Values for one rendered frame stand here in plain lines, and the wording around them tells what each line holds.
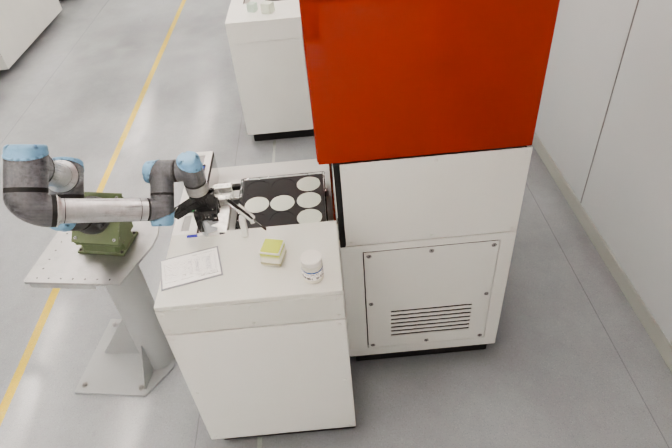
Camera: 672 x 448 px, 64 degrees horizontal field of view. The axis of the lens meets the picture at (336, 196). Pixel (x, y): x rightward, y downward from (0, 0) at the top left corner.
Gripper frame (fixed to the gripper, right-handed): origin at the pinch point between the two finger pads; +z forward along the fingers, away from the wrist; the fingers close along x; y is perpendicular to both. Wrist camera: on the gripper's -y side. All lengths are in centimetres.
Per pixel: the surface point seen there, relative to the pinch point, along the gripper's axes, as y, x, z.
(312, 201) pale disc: 39.3, 22.8, 10.2
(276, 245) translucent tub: 27.2, -14.1, -5.0
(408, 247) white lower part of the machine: 76, 2, 20
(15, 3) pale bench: -266, 435, 73
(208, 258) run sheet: 2.1, -11.2, 1.8
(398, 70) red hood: 71, 6, -56
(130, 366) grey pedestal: -61, 9, 99
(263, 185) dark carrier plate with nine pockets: 18.4, 36.6, 11.1
